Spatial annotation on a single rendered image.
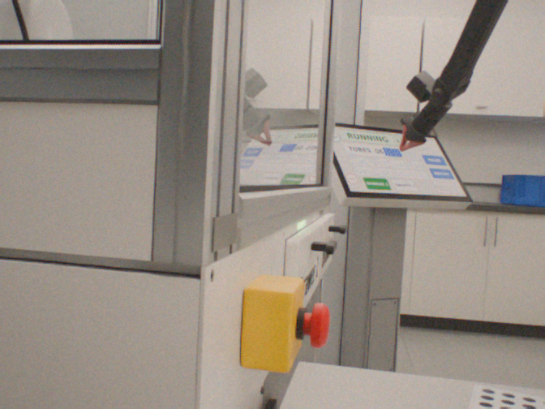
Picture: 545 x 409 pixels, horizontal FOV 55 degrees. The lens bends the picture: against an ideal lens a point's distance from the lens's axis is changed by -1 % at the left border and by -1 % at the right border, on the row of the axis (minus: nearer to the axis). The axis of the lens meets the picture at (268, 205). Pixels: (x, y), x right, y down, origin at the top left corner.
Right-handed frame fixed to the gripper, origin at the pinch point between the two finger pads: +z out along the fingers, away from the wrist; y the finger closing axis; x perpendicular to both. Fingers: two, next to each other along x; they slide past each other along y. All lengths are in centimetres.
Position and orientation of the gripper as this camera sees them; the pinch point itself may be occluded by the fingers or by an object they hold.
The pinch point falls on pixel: (401, 148)
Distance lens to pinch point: 158.7
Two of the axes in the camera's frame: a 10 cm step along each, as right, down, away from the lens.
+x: 2.5, 8.2, -5.2
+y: -8.9, -0.1, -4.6
